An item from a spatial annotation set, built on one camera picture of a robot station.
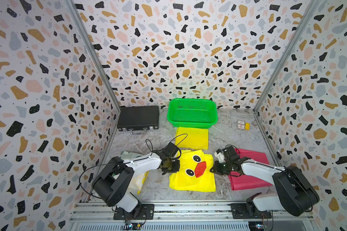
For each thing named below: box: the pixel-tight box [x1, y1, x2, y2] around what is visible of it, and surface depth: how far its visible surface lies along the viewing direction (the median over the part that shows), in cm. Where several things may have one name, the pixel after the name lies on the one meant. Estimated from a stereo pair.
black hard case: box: [116, 105, 160, 135], surface depth 113 cm
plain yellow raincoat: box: [174, 126, 209, 150], surface depth 106 cm
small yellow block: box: [244, 122, 251, 131], surface depth 112 cm
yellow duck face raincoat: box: [168, 149, 216, 193], surface depth 87 cm
